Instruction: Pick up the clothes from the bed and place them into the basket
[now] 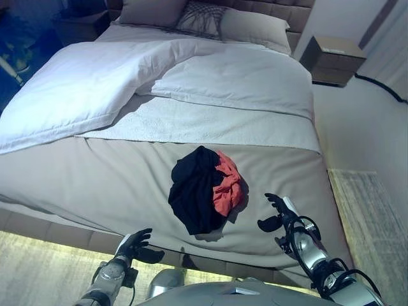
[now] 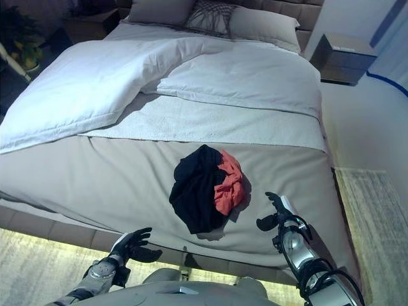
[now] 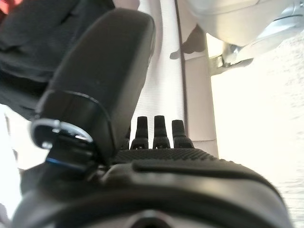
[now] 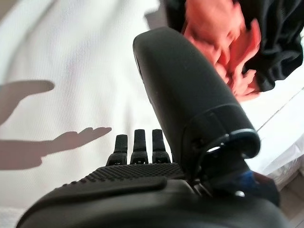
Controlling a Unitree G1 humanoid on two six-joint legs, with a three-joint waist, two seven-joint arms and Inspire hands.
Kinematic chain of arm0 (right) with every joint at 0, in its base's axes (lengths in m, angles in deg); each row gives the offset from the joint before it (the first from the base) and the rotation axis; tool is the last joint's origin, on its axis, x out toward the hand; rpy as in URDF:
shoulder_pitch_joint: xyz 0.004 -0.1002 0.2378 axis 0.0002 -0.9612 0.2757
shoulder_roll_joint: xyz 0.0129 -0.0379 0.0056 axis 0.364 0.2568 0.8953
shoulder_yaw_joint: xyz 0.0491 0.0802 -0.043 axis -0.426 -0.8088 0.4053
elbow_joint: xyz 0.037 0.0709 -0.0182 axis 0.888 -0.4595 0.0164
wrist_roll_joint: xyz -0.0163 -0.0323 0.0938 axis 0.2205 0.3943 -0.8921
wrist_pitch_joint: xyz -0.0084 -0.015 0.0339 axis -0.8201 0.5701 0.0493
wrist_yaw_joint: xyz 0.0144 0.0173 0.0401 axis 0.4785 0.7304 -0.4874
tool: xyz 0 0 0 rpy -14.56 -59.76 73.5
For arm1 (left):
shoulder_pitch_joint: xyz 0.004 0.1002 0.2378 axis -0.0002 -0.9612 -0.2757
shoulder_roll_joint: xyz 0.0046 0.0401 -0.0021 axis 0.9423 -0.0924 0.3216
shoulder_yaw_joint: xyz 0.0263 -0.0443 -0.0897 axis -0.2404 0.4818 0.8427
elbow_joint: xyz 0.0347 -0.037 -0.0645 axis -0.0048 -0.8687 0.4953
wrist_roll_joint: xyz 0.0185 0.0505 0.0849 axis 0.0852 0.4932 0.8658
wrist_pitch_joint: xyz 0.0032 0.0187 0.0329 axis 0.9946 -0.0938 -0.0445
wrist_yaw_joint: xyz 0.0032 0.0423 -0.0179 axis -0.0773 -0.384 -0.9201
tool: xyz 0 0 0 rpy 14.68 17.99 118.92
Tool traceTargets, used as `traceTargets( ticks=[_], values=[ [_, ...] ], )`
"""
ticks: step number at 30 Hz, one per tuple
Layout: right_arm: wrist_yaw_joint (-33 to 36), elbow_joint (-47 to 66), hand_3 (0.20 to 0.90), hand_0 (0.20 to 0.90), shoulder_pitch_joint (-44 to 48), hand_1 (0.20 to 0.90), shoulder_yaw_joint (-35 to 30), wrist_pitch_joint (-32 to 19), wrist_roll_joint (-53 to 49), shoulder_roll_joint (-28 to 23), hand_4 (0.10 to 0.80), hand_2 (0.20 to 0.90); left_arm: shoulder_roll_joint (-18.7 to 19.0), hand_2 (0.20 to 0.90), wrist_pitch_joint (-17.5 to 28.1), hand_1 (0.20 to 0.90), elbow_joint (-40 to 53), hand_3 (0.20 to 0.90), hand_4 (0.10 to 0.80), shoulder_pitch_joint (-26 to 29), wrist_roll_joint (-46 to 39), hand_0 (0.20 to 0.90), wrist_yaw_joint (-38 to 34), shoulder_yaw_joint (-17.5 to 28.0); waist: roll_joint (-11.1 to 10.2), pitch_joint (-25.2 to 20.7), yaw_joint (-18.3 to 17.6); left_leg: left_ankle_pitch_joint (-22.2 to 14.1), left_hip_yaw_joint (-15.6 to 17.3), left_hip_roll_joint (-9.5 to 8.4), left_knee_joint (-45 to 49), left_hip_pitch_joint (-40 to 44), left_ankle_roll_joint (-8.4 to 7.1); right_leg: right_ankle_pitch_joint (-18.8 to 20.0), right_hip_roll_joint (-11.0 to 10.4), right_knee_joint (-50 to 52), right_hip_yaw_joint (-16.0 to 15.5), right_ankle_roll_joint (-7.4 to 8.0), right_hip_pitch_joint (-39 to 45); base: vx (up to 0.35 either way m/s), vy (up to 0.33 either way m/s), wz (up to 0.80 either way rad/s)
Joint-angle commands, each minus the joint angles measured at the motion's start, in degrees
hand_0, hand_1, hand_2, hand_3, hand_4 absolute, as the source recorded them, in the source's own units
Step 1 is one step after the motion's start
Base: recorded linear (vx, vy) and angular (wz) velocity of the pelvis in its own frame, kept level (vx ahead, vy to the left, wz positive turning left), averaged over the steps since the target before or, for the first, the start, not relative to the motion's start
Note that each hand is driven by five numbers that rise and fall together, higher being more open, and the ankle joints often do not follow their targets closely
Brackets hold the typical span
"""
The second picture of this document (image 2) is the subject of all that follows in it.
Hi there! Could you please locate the red orange garment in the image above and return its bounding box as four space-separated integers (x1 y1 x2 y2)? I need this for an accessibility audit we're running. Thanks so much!
213 149 247 215

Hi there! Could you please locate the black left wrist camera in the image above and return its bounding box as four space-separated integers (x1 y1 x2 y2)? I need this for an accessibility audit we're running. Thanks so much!
111 266 131 288

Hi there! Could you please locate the green potted plant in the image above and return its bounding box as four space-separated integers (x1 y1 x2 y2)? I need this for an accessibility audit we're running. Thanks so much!
0 4 45 69

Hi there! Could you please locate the black garment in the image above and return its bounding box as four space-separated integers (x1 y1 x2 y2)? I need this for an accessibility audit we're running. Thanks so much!
168 143 252 235

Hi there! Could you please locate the grey robot torso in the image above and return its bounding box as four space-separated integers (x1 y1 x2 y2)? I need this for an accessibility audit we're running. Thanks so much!
105 267 268 306

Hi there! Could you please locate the white slanted pole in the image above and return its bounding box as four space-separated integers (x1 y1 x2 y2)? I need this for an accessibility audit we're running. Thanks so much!
0 43 32 80

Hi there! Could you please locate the plain beige pillow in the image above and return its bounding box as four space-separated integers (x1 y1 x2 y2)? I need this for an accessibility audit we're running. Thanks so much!
127 0 196 26
228 6 301 52

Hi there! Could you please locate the dark wooden nightstand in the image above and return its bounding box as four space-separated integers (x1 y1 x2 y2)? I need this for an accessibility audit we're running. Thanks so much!
63 8 120 41

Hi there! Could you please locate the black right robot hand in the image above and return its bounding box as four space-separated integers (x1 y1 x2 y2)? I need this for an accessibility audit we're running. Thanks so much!
256 191 300 233

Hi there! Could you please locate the grey patterned pillow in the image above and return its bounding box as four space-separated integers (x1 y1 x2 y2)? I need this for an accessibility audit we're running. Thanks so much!
184 0 238 36

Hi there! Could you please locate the brown two-drawer nightstand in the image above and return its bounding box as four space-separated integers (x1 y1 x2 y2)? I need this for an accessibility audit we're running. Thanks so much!
309 33 379 87

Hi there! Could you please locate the large grey bed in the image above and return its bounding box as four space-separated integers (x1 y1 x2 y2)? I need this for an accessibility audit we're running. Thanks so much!
0 135 361 281
0 191 364 288

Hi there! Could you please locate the brown padded headboard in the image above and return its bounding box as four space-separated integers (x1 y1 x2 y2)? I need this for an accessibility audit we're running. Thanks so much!
114 0 323 52

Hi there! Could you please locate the white textured blanket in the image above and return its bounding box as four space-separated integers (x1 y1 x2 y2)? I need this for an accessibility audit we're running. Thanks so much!
78 95 326 150

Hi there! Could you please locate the white smooth duvet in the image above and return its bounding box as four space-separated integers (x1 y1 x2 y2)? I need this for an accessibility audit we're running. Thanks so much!
0 35 321 156

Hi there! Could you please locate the grey striped area rug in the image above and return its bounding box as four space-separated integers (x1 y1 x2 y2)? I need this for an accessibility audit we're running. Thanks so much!
0 167 408 306

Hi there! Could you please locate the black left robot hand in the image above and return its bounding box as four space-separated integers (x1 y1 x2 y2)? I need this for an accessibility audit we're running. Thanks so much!
109 226 163 263

